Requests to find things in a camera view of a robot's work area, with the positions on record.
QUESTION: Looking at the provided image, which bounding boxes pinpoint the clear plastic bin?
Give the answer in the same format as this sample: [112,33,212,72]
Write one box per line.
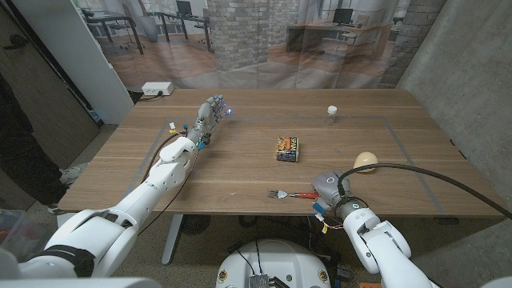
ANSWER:
[0,207,55,267]

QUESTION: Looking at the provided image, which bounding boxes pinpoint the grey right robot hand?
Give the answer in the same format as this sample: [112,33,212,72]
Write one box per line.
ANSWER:
[310,170,355,213]

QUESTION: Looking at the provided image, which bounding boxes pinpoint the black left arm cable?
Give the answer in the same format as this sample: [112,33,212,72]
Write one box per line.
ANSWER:
[142,131,189,185]

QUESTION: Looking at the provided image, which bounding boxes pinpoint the blue spam can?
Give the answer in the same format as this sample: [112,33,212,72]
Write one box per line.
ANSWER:
[275,136,300,163]

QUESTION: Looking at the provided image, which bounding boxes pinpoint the grey table leg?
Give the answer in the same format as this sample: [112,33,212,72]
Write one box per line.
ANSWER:
[161,214,184,266]

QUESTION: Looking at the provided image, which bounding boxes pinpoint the white wall panel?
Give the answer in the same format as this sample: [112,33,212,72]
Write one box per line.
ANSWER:
[11,0,135,125]

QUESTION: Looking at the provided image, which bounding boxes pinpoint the printed office backdrop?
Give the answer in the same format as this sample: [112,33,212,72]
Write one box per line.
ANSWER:
[71,0,447,90]

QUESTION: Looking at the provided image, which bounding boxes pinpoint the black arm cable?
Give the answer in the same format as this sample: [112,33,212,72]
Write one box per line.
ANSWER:
[337,162,512,221]
[142,131,189,185]

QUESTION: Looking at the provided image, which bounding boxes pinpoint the round black fan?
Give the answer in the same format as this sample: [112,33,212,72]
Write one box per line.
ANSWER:
[179,214,212,236]

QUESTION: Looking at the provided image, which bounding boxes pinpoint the cream toy pear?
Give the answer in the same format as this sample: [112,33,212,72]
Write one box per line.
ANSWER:
[353,151,379,174]

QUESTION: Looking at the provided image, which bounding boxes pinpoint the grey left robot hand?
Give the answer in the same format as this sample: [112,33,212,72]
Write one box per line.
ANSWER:
[184,94,234,151]

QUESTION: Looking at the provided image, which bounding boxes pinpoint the person in dark clothes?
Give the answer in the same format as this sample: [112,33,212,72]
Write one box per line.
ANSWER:
[0,75,89,215]

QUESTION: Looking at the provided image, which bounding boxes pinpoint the black door handle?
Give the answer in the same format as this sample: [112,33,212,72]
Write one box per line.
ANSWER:
[3,34,29,51]

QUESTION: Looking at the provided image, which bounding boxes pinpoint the red-handled metal fork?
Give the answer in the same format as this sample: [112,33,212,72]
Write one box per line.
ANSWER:
[266,189,321,200]

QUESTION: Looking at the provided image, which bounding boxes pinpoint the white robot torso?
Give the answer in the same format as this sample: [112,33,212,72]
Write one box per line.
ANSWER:
[215,238,332,288]

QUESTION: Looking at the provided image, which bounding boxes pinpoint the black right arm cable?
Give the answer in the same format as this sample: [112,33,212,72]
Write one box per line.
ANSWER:
[337,162,512,221]

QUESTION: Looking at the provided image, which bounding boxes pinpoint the white power strip box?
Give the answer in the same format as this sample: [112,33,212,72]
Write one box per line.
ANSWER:
[141,81,174,97]

